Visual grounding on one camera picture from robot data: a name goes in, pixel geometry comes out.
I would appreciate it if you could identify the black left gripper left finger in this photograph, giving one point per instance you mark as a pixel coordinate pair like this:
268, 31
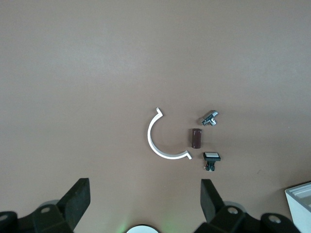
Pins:
75, 201

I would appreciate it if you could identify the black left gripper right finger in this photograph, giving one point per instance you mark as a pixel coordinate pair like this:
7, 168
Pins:
211, 201

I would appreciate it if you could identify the white drawer cabinet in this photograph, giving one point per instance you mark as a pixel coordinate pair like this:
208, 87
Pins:
301, 208

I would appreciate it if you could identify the dark brown cylinder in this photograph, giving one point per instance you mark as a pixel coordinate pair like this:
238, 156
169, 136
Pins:
196, 138

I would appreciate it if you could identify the chrome metal fitting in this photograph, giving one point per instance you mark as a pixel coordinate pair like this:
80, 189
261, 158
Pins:
209, 116

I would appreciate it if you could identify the white square push button switch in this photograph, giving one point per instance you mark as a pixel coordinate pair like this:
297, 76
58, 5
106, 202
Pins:
212, 156

